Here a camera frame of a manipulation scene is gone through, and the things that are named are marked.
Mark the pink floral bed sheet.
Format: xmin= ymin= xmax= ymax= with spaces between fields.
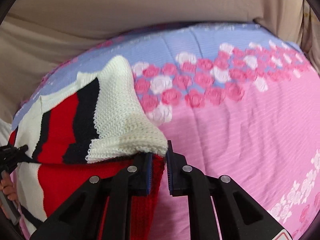
xmin=13 ymin=24 xmax=319 ymax=239

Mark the person's left hand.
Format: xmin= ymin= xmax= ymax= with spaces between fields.
xmin=1 ymin=171 xmax=18 ymax=204

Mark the beige fabric headboard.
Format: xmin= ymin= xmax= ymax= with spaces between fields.
xmin=1 ymin=0 xmax=319 ymax=123

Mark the white red black knit sweater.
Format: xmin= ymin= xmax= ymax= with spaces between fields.
xmin=9 ymin=55 xmax=168 ymax=239

